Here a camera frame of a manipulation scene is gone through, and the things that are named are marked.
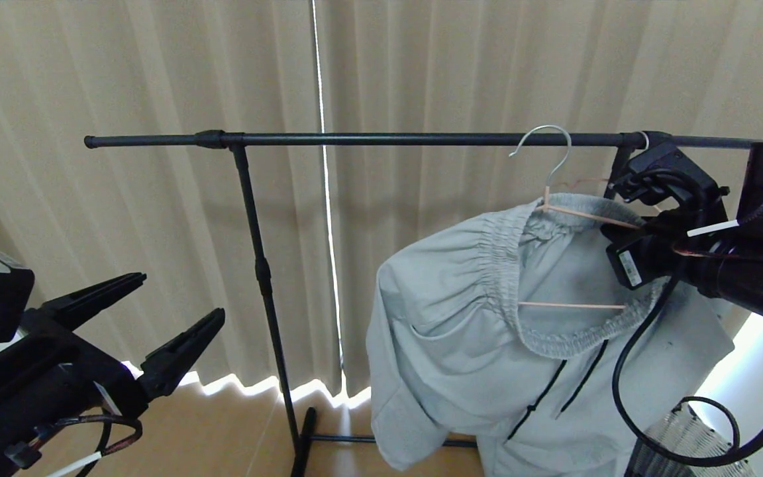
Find pale grey shorts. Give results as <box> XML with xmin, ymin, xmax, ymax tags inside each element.
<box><xmin>365</xmin><ymin>192</ymin><xmax>737</xmax><ymax>477</ymax></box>

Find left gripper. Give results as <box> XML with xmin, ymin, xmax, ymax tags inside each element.
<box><xmin>0</xmin><ymin>272</ymin><xmax>227</xmax><ymax>477</ymax></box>

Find white laundry basket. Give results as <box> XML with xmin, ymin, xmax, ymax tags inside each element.
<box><xmin>627</xmin><ymin>396</ymin><xmax>760</xmax><ymax>477</ymax></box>

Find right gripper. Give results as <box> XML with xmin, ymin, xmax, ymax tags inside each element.
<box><xmin>601</xmin><ymin>222</ymin><xmax>763</xmax><ymax>333</ymax></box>

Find black clothes rack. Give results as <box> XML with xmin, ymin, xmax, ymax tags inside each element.
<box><xmin>83</xmin><ymin>129</ymin><xmax>763</xmax><ymax>477</ymax></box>

